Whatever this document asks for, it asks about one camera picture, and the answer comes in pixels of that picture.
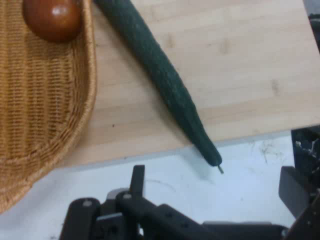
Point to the long dark green cucumber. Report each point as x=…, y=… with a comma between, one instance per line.
x=155, y=67

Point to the bamboo cutting board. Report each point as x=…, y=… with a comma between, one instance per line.
x=237, y=75

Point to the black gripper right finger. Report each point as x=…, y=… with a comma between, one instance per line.
x=302, y=207

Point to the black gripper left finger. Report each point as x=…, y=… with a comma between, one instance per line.
x=150, y=220

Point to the brown toy mushroom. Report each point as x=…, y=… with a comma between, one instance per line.
x=52, y=20

